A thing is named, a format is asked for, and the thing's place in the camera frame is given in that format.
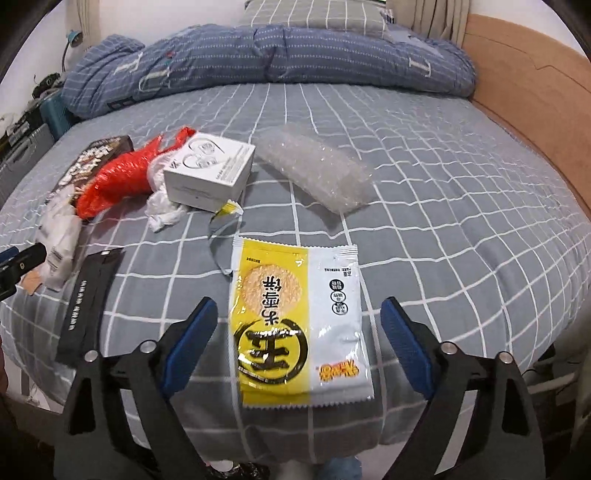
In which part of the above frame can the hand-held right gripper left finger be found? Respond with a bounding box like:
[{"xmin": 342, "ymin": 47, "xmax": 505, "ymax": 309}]
[{"xmin": 54, "ymin": 296, "xmax": 219, "ymax": 480}]

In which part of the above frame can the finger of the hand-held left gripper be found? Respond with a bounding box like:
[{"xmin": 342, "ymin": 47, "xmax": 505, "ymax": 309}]
[{"xmin": 0, "ymin": 243, "xmax": 48, "ymax": 298}]

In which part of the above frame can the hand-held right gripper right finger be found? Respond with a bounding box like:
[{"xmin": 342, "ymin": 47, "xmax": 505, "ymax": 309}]
[{"xmin": 379, "ymin": 296, "xmax": 548, "ymax": 480}]

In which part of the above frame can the yellow and white snack packet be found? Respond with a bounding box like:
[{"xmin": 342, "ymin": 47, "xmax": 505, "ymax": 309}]
[{"xmin": 229, "ymin": 236, "xmax": 376, "ymax": 409}]

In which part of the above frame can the brown cookie box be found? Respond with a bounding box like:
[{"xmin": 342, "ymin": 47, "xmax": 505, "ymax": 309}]
[{"xmin": 45, "ymin": 135, "xmax": 134, "ymax": 206}]

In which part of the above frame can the white cardboard box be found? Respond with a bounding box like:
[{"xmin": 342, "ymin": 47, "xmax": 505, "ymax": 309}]
[{"xmin": 163, "ymin": 132, "xmax": 256, "ymax": 213}]

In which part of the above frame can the tan cardboard piece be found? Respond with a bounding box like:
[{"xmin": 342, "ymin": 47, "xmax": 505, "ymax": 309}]
[{"xmin": 21, "ymin": 270, "xmax": 47, "ymax": 296}]

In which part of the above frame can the white paper packet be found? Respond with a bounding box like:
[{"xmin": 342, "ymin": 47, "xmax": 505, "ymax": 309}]
[{"xmin": 37, "ymin": 194, "xmax": 84, "ymax": 292}]

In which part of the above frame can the long black box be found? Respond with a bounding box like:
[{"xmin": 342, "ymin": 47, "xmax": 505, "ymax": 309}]
[{"xmin": 55, "ymin": 248, "xmax": 126, "ymax": 365}]

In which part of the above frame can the grey suitcase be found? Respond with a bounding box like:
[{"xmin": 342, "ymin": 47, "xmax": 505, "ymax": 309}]
[{"xmin": 0, "ymin": 122, "xmax": 54, "ymax": 204}]

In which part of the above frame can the bed with grey checked sheet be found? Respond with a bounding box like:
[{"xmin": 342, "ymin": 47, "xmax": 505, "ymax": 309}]
[
  {"xmin": 0, "ymin": 83, "xmax": 591, "ymax": 464},
  {"xmin": 462, "ymin": 13, "xmax": 591, "ymax": 210}
]

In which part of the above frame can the red and white cloth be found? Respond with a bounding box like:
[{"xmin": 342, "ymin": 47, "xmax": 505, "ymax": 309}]
[{"xmin": 75, "ymin": 127, "xmax": 197, "ymax": 220}]

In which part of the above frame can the clear wrapper with yellow edge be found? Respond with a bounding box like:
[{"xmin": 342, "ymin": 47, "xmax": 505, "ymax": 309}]
[{"xmin": 208, "ymin": 199, "xmax": 244, "ymax": 278}]

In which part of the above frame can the white crumpled tissue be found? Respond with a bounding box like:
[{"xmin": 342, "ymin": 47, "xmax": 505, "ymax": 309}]
[{"xmin": 145, "ymin": 154, "xmax": 204, "ymax": 233}]

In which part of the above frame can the teal suitcase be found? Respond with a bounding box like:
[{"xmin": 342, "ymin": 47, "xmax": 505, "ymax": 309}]
[{"xmin": 39, "ymin": 90, "xmax": 77, "ymax": 139}]

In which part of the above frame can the clear bubble wrap roll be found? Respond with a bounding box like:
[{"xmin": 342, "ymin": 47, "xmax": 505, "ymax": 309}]
[{"xmin": 254, "ymin": 122, "xmax": 376, "ymax": 215}]

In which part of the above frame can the teal desk lamp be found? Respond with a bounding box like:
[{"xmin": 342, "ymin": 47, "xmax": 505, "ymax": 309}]
[{"xmin": 64, "ymin": 30, "xmax": 85, "ymax": 75}]

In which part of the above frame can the blue checked duvet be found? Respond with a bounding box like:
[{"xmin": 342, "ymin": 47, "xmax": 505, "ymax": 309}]
[{"xmin": 61, "ymin": 25, "xmax": 476, "ymax": 121}]

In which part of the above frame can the beige curtain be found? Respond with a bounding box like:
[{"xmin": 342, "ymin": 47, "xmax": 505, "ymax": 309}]
[{"xmin": 387, "ymin": 0, "xmax": 472, "ymax": 42}]

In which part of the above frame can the grey checked pillow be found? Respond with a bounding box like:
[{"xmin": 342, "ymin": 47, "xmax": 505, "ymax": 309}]
[{"xmin": 243, "ymin": 0, "xmax": 393, "ymax": 38}]

